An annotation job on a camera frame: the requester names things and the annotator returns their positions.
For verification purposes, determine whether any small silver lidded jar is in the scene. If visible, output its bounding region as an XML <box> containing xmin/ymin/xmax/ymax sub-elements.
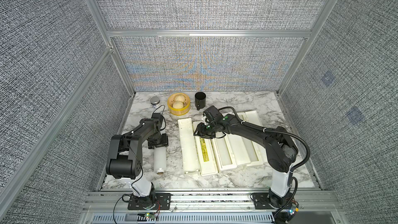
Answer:
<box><xmin>150</xmin><ymin>96</ymin><xmax>160</xmax><ymax>109</ymax></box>

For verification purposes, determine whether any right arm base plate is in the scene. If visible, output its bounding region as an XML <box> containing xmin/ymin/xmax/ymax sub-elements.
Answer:
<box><xmin>250</xmin><ymin>191</ymin><xmax>299</xmax><ymax>209</ymax></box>

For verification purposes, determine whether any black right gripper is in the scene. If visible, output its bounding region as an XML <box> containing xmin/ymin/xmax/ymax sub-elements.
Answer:
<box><xmin>191</xmin><ymin>122</ymin><xmax>218</xmax><ymax>139</ymax></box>

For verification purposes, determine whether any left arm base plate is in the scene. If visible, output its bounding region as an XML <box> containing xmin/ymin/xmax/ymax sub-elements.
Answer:
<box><xmin>127</xmin><ymin>193</ymin><xmax>172</xmax><ymax>211</ymax></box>

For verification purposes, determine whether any black cup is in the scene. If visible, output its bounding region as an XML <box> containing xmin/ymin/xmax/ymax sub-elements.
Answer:
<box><xmin>194</xmin><ymin>92</ymin><xmax>206</xmax><ymax>111</ymax></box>

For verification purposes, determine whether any white wrap dispenser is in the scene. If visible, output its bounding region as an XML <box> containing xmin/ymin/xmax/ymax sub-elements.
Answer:
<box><xmin>178</xmin><ymin>118</ymin><xmax>218</xmax><ymax>176</ymax></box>
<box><xmin>234</xmin><ymin>111</ymin><xmax>267</xmax><ymax>167</ymax></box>
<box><xmin>212</xmin><ymin>132</ymin><xmax>250</xmax><ymax>172</ymax></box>

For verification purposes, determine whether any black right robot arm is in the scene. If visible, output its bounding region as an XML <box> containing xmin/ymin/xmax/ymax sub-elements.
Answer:
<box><xmin>194</xmin><ymin>106</ymin><xmax>298</xmax><ymax>208</ymax></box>

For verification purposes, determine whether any aluminium front rail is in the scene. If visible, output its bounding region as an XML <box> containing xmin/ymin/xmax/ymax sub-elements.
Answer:
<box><xmin>78</xmin><ymin>188</ymin><xmax>348</xmax><ymax>224</ymax></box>

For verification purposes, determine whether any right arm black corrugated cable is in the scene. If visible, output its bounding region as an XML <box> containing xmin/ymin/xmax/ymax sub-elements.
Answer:
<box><xmin>217</xmin><ymin>105</ymin><xmax>311</xmax><ymax>222</ymax></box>

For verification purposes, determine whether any yellow bowl with eggs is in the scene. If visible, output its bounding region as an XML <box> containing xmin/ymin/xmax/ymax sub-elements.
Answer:
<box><xmin>167</xmin><ymin>93</ymin><xmax>191</xmax><ymax>116</ymax></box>

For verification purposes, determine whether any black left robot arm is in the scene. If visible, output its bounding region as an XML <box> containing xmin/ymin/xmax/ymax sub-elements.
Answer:
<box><xmin>105</xmin><ymin>113</ymin><xmax>169</xmax><ymax>201</ymax></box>

